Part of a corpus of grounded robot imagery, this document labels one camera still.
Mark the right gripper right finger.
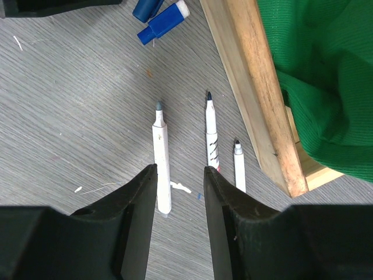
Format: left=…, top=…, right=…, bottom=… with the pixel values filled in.
left=204, top=166, right=372, bottom=279

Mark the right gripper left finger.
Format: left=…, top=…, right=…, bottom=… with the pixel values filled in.
left=1, top=164, right=157, bottom=279

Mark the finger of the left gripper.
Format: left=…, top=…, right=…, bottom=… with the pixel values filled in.
left=1, top=0, right=122, bottom=19

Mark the white marker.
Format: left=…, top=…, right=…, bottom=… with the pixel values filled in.
left=234, top=140, right=246, bottom=193

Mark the blue cap marker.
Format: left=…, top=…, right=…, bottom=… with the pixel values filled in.
left=205, top=92, right=220, bottom=172

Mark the grey cap marker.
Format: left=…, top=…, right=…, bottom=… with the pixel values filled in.
left=152, top=101, right=172, bottom=217

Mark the blue pen cap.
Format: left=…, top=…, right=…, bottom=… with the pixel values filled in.
left=132, top=0, right=164, bottom=23

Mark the blue white eraser cap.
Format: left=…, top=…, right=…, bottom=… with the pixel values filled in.
left=137, top=1, right=190, bottom=45

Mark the green tank top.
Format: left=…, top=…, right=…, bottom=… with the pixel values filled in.
left=258, top=1, right=372, bottom=181

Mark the wooden clothes rack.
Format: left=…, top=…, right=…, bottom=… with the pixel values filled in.
left=200, top=0, right=342, bottom=198

